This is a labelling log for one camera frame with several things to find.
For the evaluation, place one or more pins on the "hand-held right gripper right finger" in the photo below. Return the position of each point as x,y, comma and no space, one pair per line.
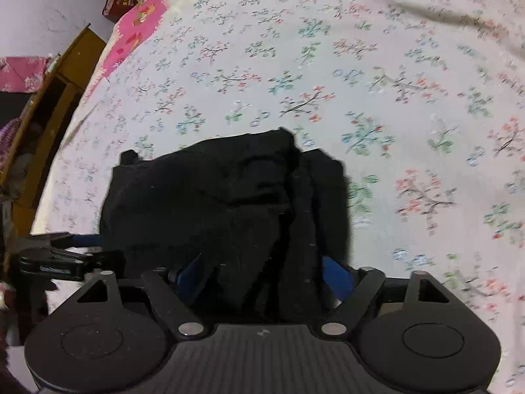
338,279

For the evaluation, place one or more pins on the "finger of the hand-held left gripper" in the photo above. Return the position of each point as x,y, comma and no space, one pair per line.
86,241
61,264

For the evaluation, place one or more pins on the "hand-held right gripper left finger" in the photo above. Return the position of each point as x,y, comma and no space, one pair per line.
188,277

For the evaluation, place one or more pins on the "black pants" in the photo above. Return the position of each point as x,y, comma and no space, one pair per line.
225,197

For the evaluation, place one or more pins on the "grey clothes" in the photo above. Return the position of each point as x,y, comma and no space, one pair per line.
22,172

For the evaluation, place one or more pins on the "wooden cabinet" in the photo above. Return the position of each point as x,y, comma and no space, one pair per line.
53,102

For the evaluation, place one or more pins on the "pink floral cloth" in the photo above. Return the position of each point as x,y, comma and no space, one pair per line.
20,74

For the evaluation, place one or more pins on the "white floral bedsheet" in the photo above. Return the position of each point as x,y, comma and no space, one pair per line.
328,69

